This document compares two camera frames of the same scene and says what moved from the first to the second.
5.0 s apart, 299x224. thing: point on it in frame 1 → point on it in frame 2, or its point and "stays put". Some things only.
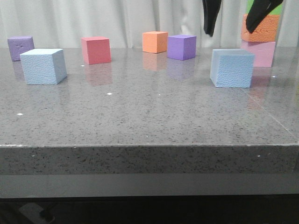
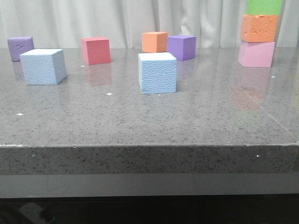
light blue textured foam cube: [231, 68] → [157, 73]
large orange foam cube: [267, 31] stays put
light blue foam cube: [44, 66] stays put
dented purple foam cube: [19, 45] stays put
